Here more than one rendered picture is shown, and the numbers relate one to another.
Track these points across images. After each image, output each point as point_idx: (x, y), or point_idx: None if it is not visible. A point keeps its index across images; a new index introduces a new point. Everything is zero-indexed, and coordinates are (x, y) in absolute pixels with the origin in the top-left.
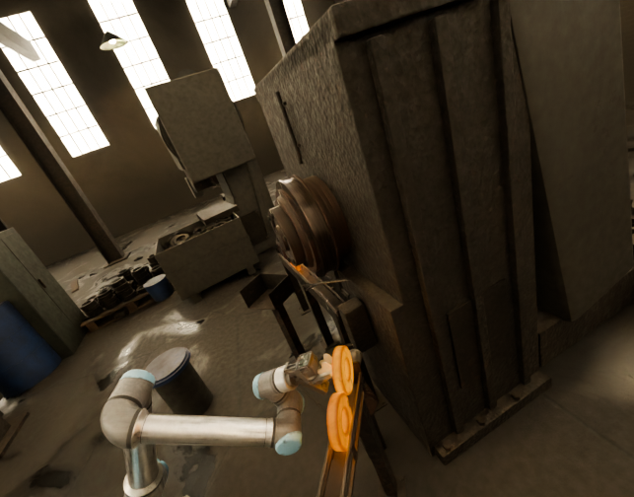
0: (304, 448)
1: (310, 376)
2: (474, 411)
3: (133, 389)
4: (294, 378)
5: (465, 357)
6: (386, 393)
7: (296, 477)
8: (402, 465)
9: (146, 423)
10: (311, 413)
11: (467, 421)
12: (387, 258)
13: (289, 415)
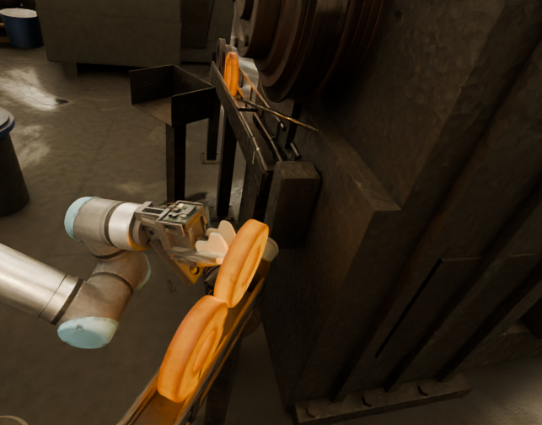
0: (122, 325)
1: (178, 244)
2: (367, 386)
3: None
4: (148, 234)
5: (412, 326)
6: (264, 310)
7: (92, 357)
8: (241, 406)
9: None
10: (153, 287)
11: (351, 393)
12: (441, 110)
13: (110, 287)
